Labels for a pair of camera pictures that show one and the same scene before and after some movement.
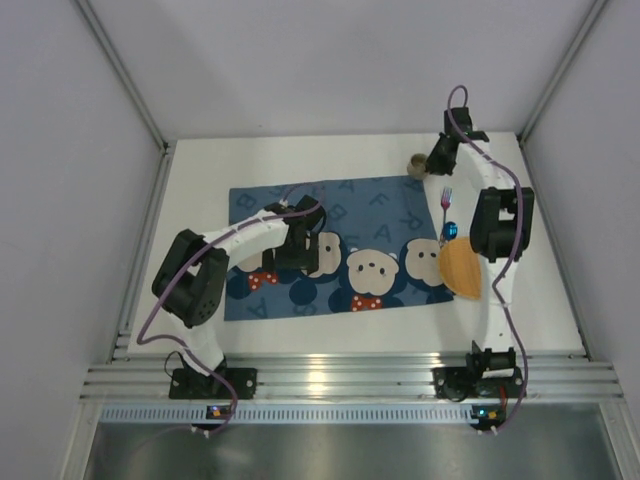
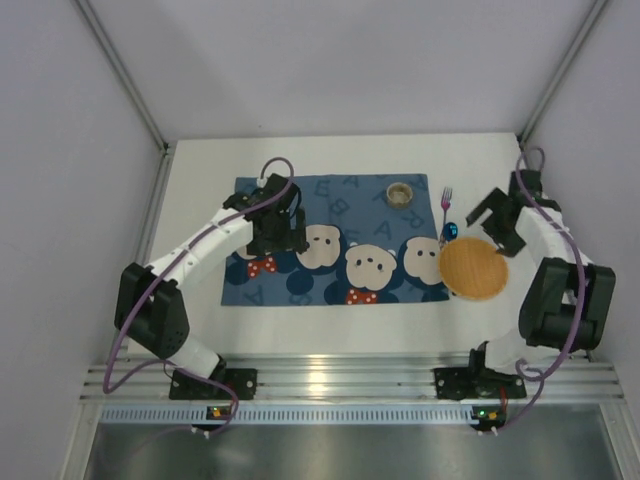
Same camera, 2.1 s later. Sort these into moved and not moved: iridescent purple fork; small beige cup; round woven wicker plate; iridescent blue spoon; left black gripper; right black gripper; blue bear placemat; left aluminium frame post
Moved: left black gripper; small beige cup; right black gripper
Not moved: left aluminium frame post; blue bear placemat; round woven wicker plate; iridescent purple fork; iridescent blue spoon
